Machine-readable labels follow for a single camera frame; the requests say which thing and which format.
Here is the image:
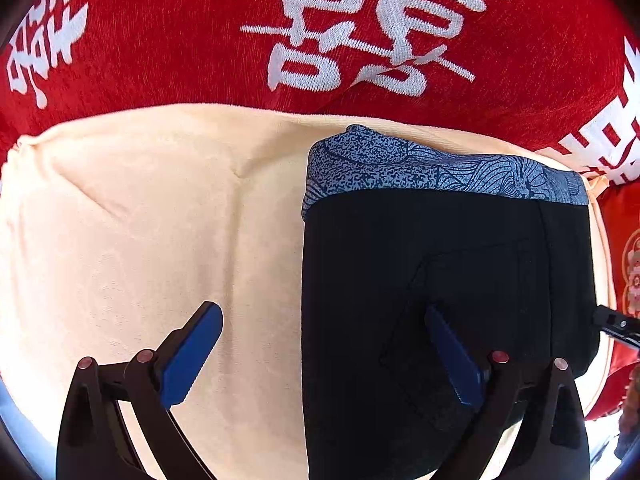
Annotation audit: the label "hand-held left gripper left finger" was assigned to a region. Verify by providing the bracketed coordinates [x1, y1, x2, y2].
[56, 301, 224, 480]

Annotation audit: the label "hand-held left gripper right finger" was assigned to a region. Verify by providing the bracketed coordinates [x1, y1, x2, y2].
[424, 304, 591, 480]

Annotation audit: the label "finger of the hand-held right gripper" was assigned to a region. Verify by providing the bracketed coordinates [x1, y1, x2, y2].
[592, 305, 640, 349]

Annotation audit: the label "black pants with blue waistband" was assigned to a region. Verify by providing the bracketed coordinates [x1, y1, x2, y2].
[301, 124, 601, 480]

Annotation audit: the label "cream towel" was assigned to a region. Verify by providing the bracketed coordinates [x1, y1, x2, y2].
[0, 104, 616, 480]

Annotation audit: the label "red printed blanket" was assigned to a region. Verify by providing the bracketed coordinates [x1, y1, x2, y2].
[0, 0, 640, 423]

